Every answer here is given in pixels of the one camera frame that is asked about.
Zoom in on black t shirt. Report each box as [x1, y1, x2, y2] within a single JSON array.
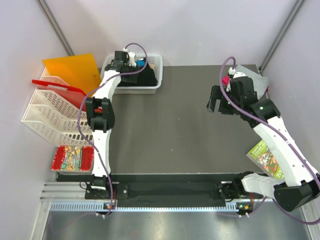
[[118, 63, 158, 87]]

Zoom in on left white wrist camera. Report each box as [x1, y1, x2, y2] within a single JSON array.
[[122, 48, 137, 67]]

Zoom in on folded grey t shirt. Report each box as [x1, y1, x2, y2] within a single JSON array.
[[235, 65, 269, 100]]

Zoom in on folded pink t shirt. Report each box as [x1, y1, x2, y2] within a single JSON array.
[[222, 75, 230, 86]]

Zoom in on white slotted cable duct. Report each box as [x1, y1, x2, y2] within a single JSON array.
[[50, 201, 251, 213]]

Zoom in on red comic book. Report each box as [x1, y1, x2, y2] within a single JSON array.
[[50, 145, 94, 174]]

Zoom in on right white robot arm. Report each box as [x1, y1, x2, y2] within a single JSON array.
[[207, 76, 320, 212]]

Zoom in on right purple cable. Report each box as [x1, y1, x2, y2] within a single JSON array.
[[218, 56, 320, 226]]

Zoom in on red plastic folder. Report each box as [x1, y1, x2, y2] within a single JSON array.
[[32, 79, 86, 109]]

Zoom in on white plastic basket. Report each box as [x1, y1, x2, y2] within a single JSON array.
[[100, 53, 164, 95]]

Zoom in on green book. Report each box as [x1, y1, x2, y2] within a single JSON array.
[[246, 140, 285, 179]]

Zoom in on purple cable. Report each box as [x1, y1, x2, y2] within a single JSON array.
[[218, 56, 320, 226], [77, 42, 148, 217]]

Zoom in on orange plastic folder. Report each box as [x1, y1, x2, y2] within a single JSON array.
[[42, 53, 102, 97]]

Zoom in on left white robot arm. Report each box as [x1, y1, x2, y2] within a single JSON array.
[[85, 49, 140, 199]]

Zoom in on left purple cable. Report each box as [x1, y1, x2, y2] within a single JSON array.
[[77, 42, 148, 217]]

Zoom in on white file rack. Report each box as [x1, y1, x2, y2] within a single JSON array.
[[20, 67, 103, 147]]

